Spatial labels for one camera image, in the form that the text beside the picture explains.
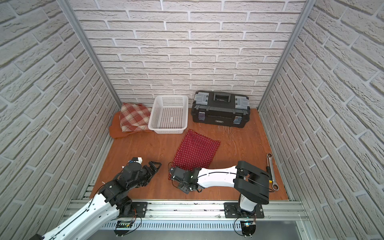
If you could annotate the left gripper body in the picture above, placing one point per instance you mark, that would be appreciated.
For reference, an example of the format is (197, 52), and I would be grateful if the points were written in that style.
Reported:
(148, 171)

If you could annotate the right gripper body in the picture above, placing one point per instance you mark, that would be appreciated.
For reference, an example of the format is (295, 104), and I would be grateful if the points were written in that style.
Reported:
(183, 188)

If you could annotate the red polka dot skirt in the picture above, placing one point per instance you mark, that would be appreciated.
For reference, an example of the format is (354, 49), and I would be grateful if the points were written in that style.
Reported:
(195, 151)

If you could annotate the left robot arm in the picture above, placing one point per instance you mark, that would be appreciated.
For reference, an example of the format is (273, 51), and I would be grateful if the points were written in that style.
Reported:
(110, 202)

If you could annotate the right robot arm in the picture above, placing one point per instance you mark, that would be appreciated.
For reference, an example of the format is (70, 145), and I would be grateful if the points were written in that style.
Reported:
(251, 182)

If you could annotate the orange skirt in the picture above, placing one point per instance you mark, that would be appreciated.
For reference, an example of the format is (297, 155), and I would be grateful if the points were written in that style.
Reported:
(115, 129)

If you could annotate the white plastic basket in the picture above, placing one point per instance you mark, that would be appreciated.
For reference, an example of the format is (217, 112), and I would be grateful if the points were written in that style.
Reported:
(169, 114)

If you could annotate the red plaid skirt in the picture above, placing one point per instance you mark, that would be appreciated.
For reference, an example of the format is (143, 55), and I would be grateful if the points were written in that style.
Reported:
(134, 118)

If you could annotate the left controller board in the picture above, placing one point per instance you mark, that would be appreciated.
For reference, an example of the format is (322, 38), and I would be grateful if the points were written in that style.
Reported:
(123, 228)

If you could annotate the controller board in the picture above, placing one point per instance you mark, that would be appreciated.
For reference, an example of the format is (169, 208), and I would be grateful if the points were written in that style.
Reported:
(123, 228)
(248, 228)

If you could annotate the black plastic toolbox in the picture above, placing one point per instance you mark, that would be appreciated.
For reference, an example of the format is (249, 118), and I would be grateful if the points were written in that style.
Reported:
(223, 109)

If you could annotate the right controller board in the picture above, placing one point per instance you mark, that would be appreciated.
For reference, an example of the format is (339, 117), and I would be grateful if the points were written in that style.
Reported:
(248, 228)

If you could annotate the aluminium mounting rail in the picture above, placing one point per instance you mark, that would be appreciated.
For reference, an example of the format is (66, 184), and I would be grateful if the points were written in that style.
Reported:
(216, 210)

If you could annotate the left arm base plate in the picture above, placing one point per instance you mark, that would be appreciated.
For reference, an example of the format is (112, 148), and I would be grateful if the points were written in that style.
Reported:
(133, 209)

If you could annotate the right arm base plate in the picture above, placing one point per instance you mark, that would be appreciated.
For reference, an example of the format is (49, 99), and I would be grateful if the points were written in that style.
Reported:
(233, 211)

